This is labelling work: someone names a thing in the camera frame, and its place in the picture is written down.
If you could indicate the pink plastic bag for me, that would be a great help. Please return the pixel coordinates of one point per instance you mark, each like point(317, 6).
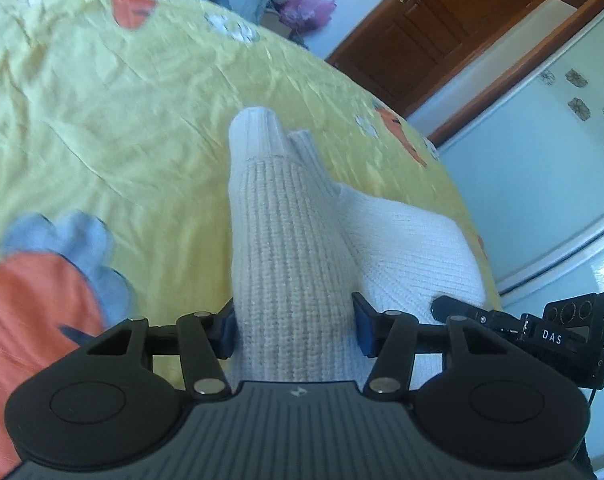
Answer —
point(307, 15)

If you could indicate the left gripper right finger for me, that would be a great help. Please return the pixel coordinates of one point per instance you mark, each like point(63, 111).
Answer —
point(474, 387)

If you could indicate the white knit sweater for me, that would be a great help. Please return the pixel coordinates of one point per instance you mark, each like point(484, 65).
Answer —
point(304, 245)

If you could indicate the brown wooden door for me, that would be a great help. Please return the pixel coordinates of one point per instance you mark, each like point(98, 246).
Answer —
point(406, 52)

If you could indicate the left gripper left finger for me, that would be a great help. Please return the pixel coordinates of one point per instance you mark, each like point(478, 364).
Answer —
point(122, 394)

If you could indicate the yellow carrot print bedspread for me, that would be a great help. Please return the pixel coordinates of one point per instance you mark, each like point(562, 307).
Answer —
point(113, 125)

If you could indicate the white floral wardrobe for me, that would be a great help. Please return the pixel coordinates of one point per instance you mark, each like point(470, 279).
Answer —
point(521, 132)

